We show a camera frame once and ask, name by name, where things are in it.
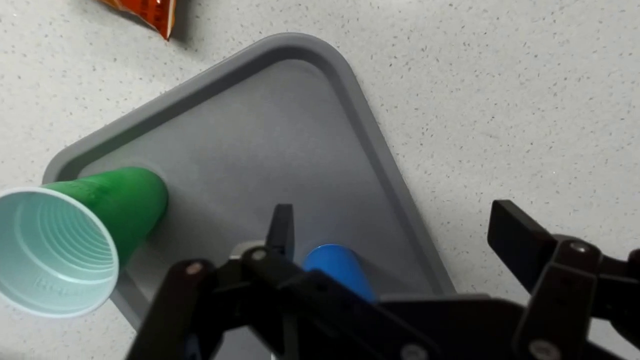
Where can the blue plastic cup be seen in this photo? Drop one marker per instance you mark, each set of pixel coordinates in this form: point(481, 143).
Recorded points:
point(340, 265)

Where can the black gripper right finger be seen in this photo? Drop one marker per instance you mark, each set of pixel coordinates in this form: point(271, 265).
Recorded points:
point(521, 243)

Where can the green plastic cup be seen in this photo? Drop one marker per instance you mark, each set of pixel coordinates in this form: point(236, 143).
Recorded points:
point(63, 245)

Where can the grey plastic tray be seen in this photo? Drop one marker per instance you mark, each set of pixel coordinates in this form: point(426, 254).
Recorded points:
point(279, 122)

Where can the orange snack bag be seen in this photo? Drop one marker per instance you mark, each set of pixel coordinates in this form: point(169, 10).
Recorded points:
point(158, 14)

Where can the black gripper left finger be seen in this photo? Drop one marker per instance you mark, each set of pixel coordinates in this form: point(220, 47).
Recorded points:
point(281, 232)

